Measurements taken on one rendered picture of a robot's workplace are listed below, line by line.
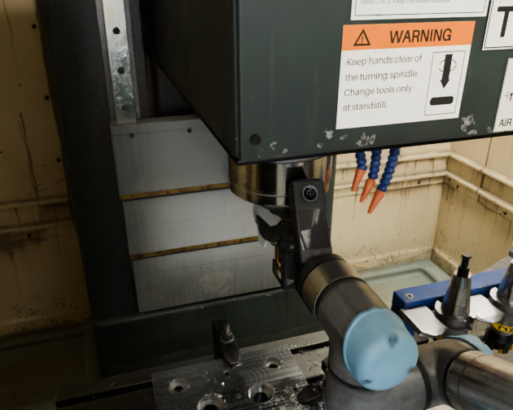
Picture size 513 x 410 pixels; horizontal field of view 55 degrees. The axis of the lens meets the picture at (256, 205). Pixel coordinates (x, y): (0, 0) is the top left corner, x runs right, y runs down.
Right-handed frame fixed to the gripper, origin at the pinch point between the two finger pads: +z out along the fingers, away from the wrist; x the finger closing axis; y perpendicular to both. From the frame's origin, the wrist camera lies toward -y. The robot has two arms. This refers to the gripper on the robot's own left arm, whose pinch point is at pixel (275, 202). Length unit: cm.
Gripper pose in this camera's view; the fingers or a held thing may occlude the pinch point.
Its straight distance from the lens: 79.6
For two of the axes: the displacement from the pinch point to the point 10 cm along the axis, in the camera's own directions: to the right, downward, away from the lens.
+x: 9.5, -1.3, 2.7
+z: -3.0, -4.3, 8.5
